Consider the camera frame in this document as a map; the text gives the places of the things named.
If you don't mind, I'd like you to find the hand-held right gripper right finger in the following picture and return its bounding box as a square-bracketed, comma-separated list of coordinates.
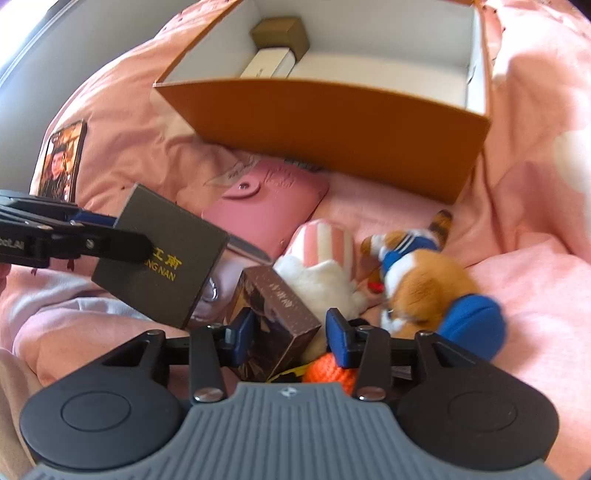
[325, 308, 491, 402]

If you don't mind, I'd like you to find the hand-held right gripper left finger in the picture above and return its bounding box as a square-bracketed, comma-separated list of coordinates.
[99, 308, 257, 406]

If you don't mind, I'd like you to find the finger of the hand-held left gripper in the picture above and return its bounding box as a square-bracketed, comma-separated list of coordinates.
[28, 220, 154, 267]
[0, 188, 118, 228]

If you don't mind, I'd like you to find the orange crochet flower toy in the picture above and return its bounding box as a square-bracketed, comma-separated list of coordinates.
[302, 352, 359, 396]

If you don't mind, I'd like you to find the brown patterned box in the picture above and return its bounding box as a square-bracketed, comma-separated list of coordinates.
[225, 265, 322, 383]

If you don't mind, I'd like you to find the dark grey box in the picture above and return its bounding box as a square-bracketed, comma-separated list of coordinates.
[91, 183, 230, 330]

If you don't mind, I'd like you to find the pink striped white plush toy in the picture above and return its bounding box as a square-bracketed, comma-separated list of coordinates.
[272, 219, 370, 364]

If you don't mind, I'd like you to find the orange white blue plush dog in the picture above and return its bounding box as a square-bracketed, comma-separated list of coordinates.
[359, 209, 507, 361]

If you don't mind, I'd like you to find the pink snap wallet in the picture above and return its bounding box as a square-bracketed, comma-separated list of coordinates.
[201, 159, 331, 267]

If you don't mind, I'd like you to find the orange cardboard box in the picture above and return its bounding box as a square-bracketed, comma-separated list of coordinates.
[152, 0, 493, 206]

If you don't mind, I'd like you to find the photo card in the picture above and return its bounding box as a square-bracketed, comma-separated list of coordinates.
[36, 119, 88, 202]

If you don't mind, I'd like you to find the pink printed blanket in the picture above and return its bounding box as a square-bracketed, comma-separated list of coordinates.
[0, 0, 591, 480]

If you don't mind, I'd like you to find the long white box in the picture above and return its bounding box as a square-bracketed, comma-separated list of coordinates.
[239, 46, 296, 80]

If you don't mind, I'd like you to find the small gold box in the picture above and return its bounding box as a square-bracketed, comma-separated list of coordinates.
[250, 16, 311, 63]

